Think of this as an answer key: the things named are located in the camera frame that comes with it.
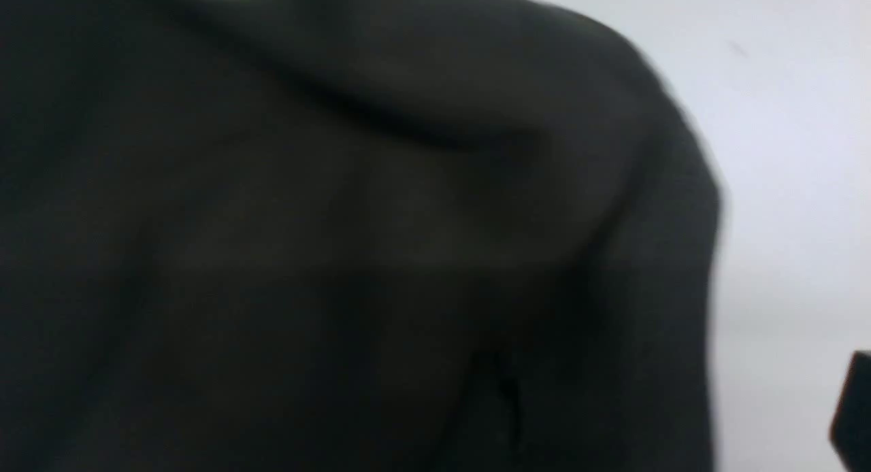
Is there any dark gray long-sleeved shirt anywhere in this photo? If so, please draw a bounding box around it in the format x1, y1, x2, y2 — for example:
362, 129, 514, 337
1, 0, 721, 471

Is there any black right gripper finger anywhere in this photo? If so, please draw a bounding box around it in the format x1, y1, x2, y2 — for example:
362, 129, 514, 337
829, 350, 870, 471

